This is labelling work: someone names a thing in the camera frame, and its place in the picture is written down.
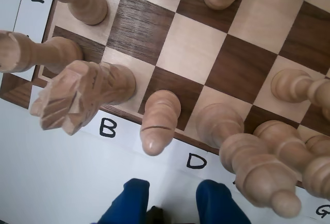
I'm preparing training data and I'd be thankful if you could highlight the light wooden queen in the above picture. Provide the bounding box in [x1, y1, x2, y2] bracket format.
[195, 102, 302, 219]

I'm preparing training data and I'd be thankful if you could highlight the light wooden bishop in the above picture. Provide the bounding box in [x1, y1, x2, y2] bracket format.
[140, 89, 182, 157]
[305, 134, 330, 157]

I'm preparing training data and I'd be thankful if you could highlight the light wooden knight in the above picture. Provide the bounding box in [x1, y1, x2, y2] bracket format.
[29, 60, 137, 136]

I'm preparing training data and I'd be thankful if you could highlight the light wooden king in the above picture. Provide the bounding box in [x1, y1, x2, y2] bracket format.
[253, 120, 330, 199]

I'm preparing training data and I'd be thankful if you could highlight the wooden chessboard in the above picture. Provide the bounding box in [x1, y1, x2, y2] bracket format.
[0, 0, 330, 193]

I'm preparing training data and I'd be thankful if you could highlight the paper strip with numbers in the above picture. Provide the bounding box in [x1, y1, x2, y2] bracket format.
[1, 0, 57, 83]

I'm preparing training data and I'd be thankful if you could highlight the light wooden rook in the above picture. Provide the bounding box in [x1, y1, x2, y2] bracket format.
[0, 30, 84, 74]

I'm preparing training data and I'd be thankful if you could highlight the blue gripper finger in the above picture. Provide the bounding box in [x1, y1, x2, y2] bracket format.
[195, 179, 252, 224]
[96, 179, 151, 224]

